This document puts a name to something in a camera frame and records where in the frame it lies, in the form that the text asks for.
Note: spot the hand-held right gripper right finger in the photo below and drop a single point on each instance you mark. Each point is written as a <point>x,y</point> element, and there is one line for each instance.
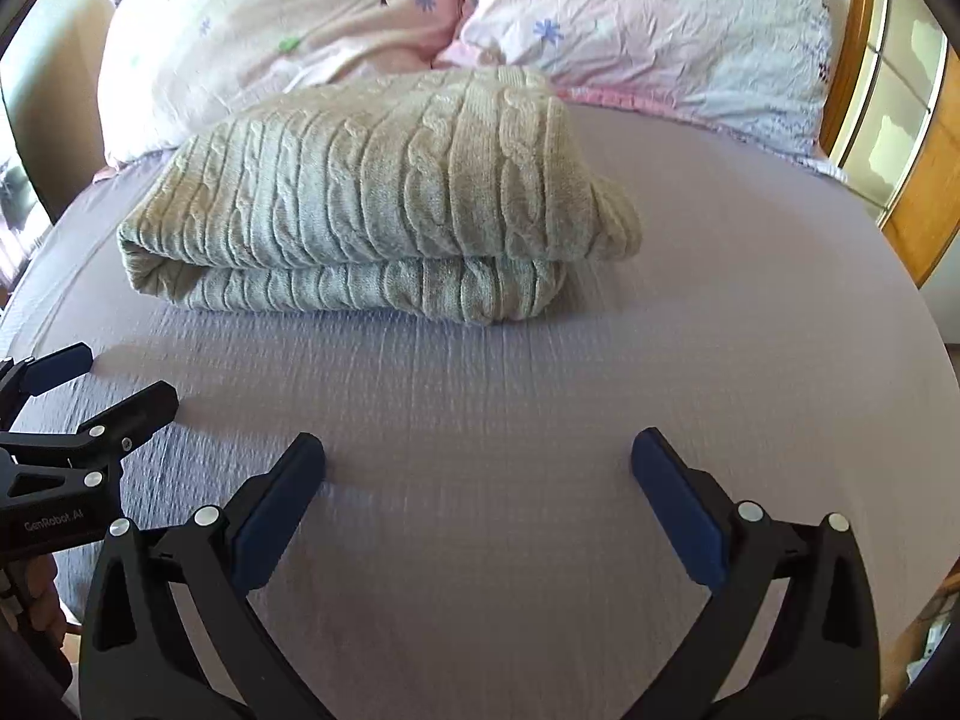
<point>684,504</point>

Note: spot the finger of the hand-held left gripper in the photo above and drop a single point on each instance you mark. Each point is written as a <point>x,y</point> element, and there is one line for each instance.
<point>54,367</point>
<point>129,411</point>

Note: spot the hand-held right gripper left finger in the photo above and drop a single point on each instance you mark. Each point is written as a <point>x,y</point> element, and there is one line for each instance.
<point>264,525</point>

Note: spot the person's left hand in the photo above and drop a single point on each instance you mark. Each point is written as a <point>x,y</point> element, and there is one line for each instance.
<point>46,598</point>

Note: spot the lavender bed sheet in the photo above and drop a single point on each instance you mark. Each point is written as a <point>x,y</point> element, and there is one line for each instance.
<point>465,420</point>

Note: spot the pink tree print pillow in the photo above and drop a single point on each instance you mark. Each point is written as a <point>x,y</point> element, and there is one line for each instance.
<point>277,37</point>

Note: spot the wooden headboard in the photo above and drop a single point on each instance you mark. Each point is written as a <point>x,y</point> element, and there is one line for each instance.
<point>847,45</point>
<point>911,127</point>

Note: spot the pink floral pillow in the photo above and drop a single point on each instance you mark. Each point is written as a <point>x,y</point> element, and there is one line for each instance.
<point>660,45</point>

